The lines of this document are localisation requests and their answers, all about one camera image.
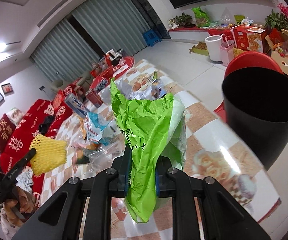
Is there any left hand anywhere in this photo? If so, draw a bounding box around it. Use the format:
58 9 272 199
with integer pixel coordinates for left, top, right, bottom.
3 186 37 227

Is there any red round tray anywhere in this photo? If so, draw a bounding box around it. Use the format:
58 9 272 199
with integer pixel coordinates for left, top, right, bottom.
90 56 135 89

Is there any black trash bin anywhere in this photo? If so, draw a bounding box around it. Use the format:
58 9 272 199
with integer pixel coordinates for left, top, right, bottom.
222 67 288 169

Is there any green snack bag on shelf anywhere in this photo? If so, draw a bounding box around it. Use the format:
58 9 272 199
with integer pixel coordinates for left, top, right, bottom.
192 7 210 28

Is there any blue white carton box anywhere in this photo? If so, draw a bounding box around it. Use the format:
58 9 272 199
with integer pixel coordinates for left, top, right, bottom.
64 93 89 119

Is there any red cookie gift box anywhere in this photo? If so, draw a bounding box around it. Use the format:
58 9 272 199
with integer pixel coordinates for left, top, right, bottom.
231 25 269 54

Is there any white trash can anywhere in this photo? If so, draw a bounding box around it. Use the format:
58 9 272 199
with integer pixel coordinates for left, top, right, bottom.
204 35 223 62

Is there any pink gift bag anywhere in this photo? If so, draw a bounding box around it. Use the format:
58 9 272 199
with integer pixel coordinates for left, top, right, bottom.
220 36 235 67

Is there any green potted plant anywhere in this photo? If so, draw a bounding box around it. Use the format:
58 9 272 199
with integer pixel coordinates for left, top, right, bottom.
265 10 288 31

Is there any grey window curtain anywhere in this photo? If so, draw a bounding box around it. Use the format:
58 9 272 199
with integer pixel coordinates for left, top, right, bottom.
30 0 150 81

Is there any red flower bouquet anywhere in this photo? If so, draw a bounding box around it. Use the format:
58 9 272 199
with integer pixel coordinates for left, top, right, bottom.
277 3 288 20

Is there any small plant on shelf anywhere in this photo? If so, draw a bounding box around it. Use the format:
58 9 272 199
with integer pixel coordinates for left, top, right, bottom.
175 12 194 28

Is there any red sofa cover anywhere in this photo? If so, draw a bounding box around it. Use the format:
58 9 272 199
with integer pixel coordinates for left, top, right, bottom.
0 98 74 201

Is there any green plastic bag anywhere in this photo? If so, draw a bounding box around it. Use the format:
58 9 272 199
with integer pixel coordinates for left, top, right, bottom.
110 81 186 223

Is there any red plastic stool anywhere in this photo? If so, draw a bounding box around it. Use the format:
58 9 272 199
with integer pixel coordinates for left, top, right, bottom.
215 52 285 120

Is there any blue plastic stool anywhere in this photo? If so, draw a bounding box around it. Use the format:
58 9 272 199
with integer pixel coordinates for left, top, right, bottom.
142 29 161 47

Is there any red embroidered pillow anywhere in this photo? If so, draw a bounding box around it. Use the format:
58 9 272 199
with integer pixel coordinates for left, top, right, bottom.
0 114 16 153

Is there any blue white snack bag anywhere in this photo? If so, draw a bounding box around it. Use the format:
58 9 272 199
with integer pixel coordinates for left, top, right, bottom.
84 112 120 146

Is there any yellow foam fruit net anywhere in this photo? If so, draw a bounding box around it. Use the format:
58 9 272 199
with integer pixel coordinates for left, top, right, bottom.
29 134 67 177

